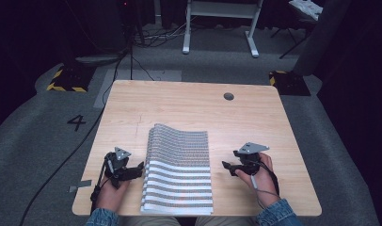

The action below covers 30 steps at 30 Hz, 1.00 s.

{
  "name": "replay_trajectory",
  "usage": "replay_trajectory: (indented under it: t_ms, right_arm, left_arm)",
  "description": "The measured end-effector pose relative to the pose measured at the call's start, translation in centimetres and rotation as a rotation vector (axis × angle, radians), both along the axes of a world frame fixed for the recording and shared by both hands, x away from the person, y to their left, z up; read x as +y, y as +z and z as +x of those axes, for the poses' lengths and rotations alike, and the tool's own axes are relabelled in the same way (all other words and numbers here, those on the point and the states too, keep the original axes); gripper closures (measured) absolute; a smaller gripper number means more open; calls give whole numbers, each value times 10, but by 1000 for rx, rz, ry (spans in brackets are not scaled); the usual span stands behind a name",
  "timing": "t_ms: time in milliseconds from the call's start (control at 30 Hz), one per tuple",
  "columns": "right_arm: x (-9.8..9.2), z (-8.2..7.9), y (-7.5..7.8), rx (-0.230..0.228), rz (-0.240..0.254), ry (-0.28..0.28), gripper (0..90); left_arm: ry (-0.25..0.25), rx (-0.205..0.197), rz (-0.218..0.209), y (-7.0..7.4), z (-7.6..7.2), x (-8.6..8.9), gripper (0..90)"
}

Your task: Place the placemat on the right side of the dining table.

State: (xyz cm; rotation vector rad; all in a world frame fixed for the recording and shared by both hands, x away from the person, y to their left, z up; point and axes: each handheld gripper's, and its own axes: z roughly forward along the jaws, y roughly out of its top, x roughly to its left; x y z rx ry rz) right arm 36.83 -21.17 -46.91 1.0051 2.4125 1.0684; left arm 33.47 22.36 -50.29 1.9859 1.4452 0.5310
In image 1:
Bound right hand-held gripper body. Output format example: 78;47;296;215
232;141;271;177

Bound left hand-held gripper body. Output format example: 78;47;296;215
103;146;133;190

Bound grey white striped cloth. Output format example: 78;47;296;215
139;122;215;217

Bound person's right hand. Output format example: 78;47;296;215
235;152;281;209

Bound person's left hand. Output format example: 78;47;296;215
95;178;131;213

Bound grey tape strip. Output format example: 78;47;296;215
68;179;93;193

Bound dark stand with grey base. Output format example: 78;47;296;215
61;0;132;68

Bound black folding stand legs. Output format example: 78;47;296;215
269;17;315;60

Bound dark curtain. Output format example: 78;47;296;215
292;0;353;77

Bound white cloth bundle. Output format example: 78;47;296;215
288;0;325;22

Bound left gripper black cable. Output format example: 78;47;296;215
89;154;112;215

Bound long black floor cable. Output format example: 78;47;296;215
17;46;134;226

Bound black yellow striped base plate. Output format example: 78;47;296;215
45;63;97;93
268;70;312;97

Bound tangle of floor cables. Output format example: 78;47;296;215
132;22;188;49

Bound white metal desk frame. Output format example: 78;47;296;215
182;0;264;58

